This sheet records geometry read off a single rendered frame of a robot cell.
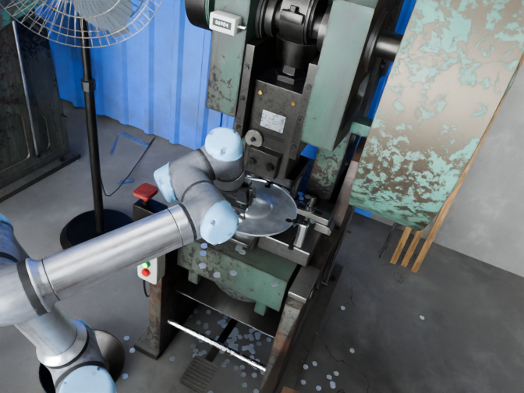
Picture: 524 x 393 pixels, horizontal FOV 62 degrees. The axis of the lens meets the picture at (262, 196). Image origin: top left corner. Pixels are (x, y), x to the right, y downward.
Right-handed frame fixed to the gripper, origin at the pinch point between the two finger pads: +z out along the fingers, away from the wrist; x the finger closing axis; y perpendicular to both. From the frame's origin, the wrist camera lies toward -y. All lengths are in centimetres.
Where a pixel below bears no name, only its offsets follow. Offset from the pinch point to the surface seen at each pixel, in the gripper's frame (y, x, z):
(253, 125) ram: -4.0, 27.4, -5.2
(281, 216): 11.3, 12.6, 15.4
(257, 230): 7.2, 3.5, 11.1
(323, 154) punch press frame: 15.7, 43.1, 19.1
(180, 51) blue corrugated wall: -96, 125, 79
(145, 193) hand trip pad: -31.1, 2.6, 12.8
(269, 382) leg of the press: 24, -29, 60
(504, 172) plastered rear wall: 98, 115, 86
